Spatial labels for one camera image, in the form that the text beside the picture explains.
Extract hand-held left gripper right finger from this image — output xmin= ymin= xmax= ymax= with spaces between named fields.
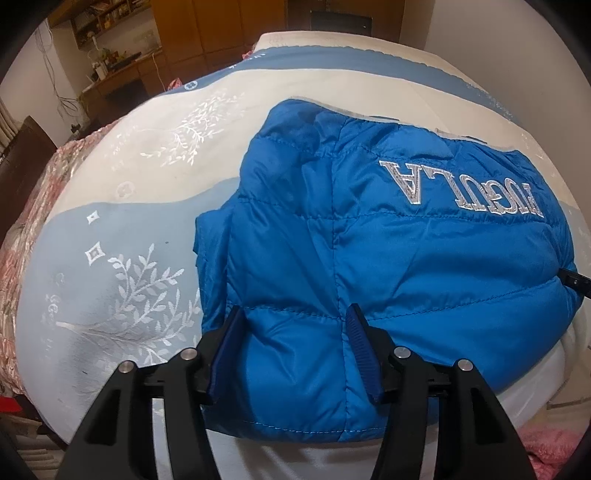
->
xmin=345 ymin=302 xmax=539 ymax=480

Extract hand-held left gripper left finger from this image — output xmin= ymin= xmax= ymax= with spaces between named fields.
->
xmin=55 ymin=305 xmax=245 ymax=480

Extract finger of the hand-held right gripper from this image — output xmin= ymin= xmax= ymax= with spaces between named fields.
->
xmin=560 ymin=268 xmax=591 ymax=301

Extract blue puffer jacket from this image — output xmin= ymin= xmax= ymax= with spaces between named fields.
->
xmin=194 ymin=98 xmax=583 ymax=432

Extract white under sheet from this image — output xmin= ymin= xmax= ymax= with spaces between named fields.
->
xmin=150 ymin=318 xmax=591 ymax=480

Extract blue white patterned bedsheet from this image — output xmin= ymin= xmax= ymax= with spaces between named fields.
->
xmin=9 ymin=31 xmax=591 ymax=435

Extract pink cloth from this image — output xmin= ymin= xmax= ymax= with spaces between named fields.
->
xmin=519 ymin=422 xmax=591 ymax=478

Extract pink floral quilt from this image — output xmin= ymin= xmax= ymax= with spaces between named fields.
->
xmin=0 ymin=46 xmax=264 ymax=398

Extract dark wooden chair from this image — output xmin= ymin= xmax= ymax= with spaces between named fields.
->
xmin=0 ymin=115 xmax=58 ymax=227

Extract wooden desk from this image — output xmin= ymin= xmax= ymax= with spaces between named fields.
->
xmin=79 ymin=50 xmax=172 ymax=126

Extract wooden wardrobe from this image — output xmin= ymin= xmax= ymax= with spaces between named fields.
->
xmin=152 ymin=0 xmax=402 ymax=83

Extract dark rectangular panel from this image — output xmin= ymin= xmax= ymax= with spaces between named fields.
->
xmin=310 ymin=9 xmax=374 ymax=36

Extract white charging cable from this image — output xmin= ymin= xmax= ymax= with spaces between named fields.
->
xmin=152 ymin=51 xmax=168 ymax=95

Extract black wall cables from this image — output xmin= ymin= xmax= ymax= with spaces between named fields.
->
xmin=34 ymin=23 xmax=90 ymax=130

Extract wall shelf with books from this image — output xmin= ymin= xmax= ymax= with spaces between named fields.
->
xmin=48 ymin=0 xmax=163 ymax=48

